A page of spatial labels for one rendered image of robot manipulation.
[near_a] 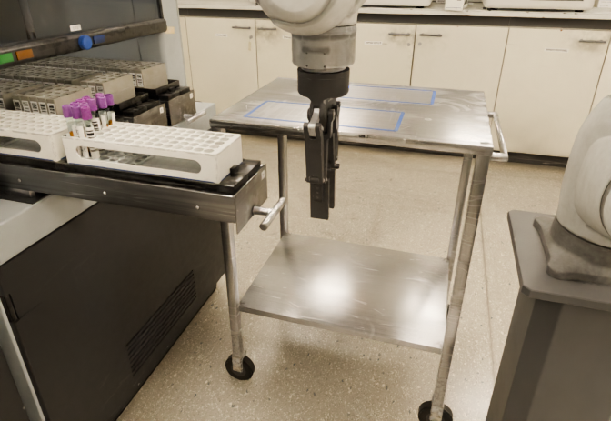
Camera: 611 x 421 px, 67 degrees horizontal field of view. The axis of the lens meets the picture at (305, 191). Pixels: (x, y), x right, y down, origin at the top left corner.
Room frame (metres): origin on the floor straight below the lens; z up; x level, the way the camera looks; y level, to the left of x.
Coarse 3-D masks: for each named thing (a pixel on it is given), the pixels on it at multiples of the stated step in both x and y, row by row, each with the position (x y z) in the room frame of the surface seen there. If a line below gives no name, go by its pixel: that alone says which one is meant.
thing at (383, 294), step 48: (288, 96) 1.18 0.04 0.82; (384, 96) 1.18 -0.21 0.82; (432, 96) 1.18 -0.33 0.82; (480, 96) 1.18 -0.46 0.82; (384, 144) 0.88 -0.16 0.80; (432, 144) 0.85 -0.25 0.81; (480, 144) 0.83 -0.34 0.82; (480, 192) 0.82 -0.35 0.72; (288, 240) 1.34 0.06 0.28; (288, 288) 1.08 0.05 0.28; (336, 288) 1.08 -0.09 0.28; (384, 288) 1.08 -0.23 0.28; (432, 288) 1.08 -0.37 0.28; (240, 336) 1.00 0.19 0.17; (384, 336) 0.88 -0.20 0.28; (432, 336) 0.88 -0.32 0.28
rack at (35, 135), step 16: (0, 112) 0.90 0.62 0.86; (16, 112) 0.89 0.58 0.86; (0, 128) 0.79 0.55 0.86; (16, 128) 0.79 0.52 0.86; (32, 128) 0.79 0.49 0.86; (48, 128) 0.79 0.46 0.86; (64, 128) 0.79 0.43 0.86; (0, 144) 0.85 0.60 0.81; (16, 144) 0.86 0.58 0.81; (32, 144) 0.86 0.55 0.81; (48, 144) 0.76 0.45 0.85
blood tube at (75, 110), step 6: (72, 108) 0.74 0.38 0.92; (78, 108) 0.74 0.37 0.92; (72, 114) 0.74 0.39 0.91; (78, 114) 0.74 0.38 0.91; (78, 120) 0.74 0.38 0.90; (78, 126) 0.74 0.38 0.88; (84, 126) 0.75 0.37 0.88; (78, 132) 0.74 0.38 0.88; (84, 132) 0.74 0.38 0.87; (84, 150) 0.74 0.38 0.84; (84, 156) 0.74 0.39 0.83; (90, 156) 0.75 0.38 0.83
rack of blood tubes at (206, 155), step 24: (72, 144) 0.74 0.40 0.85; (96, 144) 0.72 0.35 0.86; (120, 144) 0.71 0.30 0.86; (144, 144) 0.71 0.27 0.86; (168, 144) 0.71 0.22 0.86; (192, 144) 0.71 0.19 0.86; (216, 144) 0.72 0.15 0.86; (240, 144) 0.75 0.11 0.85; (120, 168) 0.71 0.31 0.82; (144, 168) 0.70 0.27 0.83; (168, 168) 0.74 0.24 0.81; (192, 168) 0.74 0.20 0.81; (216, 168) 0.66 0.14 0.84
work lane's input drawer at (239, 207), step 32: (0, 160) 0.78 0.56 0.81; (32, 160) 0.76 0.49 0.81; (64, 160) 0.76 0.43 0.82; (256, 160) 0.76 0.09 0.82; (64, 192) 0.73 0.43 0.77; (96, 192) 0.71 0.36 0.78; (128, 192) 0.69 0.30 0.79; (160, 192) 0.67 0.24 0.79; (192, 192) 0.66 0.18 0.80; (224, 192) 0.65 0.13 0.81; (256, 192) 0.72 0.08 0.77
